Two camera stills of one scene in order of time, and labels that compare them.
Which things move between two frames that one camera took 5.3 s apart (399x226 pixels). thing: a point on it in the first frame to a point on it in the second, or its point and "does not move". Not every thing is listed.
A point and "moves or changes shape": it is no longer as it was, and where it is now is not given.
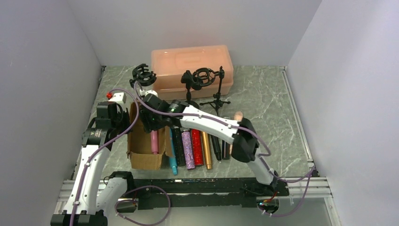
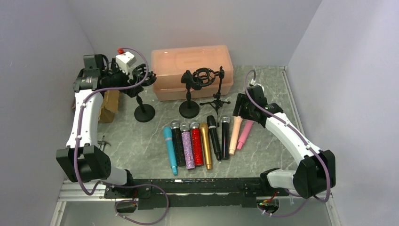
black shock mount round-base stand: x=142 y=75 does not move
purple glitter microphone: x=188 y=150 does not move
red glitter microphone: x=197 y=147 does not move
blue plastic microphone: x=172 y=159 does not move
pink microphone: x=154 y=141 moves or changes shape
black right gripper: x=149 y=117 to x=240 y=106
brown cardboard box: x=139 y=149 moves or changes shape
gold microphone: x=207 y=150 does not move
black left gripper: x=116 y=117 to x=132 y=83
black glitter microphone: x=178 y=145 does not move
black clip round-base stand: x=195 y=82 does not move
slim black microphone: x=216 y=144 does not move
